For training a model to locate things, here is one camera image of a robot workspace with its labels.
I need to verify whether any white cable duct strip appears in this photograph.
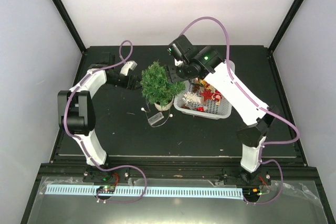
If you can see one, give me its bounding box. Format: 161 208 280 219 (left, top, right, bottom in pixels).
45 185 244 200

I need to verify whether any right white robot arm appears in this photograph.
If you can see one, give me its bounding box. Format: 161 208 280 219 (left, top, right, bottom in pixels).
165 35 279 184

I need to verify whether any clear light battery box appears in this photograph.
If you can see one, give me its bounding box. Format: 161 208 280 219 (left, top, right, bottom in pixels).
148 112 164 126

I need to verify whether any purple cable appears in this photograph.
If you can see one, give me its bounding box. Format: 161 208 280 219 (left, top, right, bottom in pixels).
64 40 149 204
178 16 300 206

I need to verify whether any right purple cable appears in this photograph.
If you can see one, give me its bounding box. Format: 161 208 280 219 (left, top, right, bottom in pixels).
178 16 300 206

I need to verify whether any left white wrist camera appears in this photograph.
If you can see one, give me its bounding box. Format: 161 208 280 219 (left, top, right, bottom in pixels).
120 61 138 76

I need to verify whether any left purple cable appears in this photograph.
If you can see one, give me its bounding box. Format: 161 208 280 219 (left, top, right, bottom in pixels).
64 40 149 204

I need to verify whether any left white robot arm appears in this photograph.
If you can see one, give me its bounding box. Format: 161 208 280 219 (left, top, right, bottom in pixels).
57 55 141 182

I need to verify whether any black right frame post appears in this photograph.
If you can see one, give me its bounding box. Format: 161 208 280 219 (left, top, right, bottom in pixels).
268 0 304 54

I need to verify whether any brown pine cone ornament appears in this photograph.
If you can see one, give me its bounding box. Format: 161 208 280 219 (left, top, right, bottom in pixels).
192 83 201 93

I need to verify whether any clear string light wire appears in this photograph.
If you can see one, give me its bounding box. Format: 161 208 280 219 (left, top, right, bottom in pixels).
140 98 174 128

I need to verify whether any white snowflake ornament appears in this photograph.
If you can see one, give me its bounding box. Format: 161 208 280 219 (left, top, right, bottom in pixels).
182 91 202 104

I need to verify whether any red star ornament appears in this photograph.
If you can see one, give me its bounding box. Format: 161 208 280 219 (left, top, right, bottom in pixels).
199 89 216 103

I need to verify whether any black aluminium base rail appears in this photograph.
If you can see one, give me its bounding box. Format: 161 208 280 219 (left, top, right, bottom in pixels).
109 156 320 183

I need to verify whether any black left frame post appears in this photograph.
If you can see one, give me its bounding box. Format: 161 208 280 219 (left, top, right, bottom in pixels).
52 0 86 53

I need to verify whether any white plastic basket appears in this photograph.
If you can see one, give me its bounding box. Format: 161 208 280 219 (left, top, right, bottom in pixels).
173 79 232 120

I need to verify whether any small green christmas tree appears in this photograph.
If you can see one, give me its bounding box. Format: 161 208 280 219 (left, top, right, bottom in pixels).
141 61 185 111

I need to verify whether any black frame post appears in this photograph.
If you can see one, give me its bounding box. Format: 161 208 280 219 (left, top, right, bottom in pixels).
52 0 86 53
268 0 304 54

